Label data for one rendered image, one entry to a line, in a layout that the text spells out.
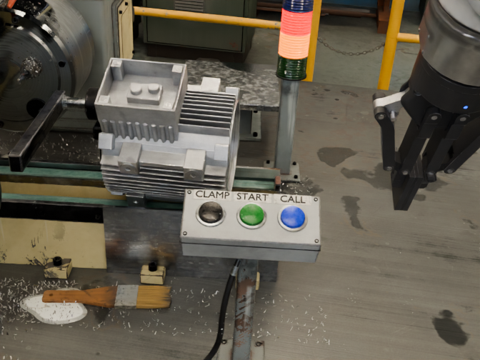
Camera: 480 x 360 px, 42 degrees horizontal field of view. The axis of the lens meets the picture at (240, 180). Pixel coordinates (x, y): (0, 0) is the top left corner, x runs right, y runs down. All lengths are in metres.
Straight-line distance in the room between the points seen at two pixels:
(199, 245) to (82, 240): 0.36
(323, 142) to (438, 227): 0.40
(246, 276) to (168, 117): 0.26
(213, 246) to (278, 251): 0.08
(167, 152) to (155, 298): 0.24
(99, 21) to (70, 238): 0.55
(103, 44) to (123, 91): 0.47
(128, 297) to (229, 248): 0.31
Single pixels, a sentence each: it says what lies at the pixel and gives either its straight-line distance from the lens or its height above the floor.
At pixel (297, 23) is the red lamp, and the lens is 1.24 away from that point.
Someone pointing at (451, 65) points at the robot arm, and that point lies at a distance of 0.51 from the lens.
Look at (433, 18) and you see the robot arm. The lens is 0.51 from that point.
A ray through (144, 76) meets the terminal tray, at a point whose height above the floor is 1.12.
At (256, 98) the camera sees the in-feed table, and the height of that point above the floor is 0.92.
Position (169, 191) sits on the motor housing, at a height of 0.96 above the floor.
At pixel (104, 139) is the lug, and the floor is 1.05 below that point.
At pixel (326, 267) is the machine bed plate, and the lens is 1.14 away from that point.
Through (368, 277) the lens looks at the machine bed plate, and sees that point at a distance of 1.13.
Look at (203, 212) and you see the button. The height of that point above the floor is 1.07.
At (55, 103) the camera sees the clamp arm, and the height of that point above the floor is 1.03.
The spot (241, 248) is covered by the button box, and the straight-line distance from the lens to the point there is 0.77.
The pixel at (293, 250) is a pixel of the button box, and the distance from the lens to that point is 0.77.
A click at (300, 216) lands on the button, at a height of 1.07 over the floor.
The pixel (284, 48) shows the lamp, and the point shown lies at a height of 1.09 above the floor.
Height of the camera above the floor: 1.49
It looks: 31 degrees down
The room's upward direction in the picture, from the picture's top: 3 degrees clockwise
